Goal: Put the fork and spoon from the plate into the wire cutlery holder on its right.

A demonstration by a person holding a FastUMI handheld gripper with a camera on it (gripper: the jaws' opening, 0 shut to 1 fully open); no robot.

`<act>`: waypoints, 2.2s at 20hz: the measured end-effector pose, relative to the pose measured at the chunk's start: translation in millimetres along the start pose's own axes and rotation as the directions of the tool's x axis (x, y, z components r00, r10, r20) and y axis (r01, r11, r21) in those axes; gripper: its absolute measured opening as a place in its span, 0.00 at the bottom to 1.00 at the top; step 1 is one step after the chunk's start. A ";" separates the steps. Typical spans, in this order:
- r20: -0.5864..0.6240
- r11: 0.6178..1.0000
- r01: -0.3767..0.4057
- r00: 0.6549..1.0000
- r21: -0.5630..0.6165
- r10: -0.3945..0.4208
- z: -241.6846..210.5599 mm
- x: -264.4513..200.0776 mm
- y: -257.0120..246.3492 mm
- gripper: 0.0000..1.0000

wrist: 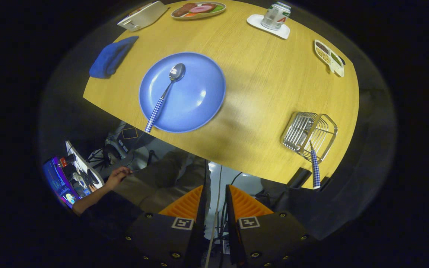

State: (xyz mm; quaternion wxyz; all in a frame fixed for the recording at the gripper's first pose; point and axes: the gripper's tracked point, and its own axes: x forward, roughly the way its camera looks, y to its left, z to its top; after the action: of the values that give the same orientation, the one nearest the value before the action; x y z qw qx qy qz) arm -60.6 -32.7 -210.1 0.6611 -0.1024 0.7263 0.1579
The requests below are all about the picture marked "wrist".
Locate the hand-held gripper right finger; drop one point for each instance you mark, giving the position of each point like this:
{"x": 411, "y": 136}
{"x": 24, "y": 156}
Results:
{"x": 231, "y": 223}

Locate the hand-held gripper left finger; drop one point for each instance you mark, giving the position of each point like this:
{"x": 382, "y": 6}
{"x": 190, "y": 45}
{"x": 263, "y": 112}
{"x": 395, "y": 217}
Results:
{"x": 202, "y": 216}

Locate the person's grey trousers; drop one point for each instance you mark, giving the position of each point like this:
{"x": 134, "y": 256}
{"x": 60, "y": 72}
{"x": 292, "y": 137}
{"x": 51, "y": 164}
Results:
{"x": 155, "y": 186}

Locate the black table clamp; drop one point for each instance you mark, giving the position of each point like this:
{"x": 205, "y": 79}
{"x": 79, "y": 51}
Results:
{"x": 324, "y": 184}
{"x": 298, "y": 178}

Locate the person's dark shirt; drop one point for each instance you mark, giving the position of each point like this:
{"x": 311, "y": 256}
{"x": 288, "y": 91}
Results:
{"x": 114, "y": 219}

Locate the black box with orange outline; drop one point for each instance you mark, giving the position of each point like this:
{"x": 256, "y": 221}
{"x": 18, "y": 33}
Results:
{"x": 129, "y": 133}

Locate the blue plate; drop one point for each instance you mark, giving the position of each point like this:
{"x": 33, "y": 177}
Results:
{"x": 196, "y": 96}

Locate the white side desk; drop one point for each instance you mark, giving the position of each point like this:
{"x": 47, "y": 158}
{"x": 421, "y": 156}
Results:
{"x": 84, "y": 163}

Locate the glowing laptop screen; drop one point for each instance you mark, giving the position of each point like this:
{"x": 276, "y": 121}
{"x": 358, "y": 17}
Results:
{"x": 56, "y": 182}

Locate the blue folded cloth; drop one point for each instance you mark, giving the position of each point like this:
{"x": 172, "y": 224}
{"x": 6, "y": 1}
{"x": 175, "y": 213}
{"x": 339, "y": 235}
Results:
{"x": 110, "y": 57}

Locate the white sectioned snack dish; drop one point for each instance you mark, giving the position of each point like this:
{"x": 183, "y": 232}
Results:
{"x": 330, "y": 57}

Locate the black table grommet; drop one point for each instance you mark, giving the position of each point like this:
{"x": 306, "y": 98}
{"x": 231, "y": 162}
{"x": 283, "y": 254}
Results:
{"x": 342, "y": 60}

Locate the beige food plate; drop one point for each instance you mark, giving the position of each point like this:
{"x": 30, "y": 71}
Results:
{"x": 199, "y": 16}

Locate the white coaster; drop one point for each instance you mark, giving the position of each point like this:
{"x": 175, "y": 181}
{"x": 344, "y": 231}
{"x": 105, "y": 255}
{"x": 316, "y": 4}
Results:
{"x": 255, "y": 20}

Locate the brown meat patty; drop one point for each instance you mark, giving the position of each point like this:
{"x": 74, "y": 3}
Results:
{"x": 183, "y": 10}

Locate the pink ham slice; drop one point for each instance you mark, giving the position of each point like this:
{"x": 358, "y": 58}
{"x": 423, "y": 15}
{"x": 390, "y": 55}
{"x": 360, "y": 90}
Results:
{"x": 200, "y": 9}

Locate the white toaster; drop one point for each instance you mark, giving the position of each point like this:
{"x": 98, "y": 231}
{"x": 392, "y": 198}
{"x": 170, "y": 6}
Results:
{"x": 143, "y": 16}

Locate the green lettuce leaf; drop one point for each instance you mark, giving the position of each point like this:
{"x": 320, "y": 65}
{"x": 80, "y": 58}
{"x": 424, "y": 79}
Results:
{"x": 218, "y": 8}

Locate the green white drink bottle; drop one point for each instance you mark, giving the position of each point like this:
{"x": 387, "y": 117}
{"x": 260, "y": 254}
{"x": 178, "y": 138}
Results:
{"x": 275, "y": 16}

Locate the brown toast slice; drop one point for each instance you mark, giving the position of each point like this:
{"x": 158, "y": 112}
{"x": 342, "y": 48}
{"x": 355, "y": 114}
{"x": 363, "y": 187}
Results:
{"x": 142, "y": 8}

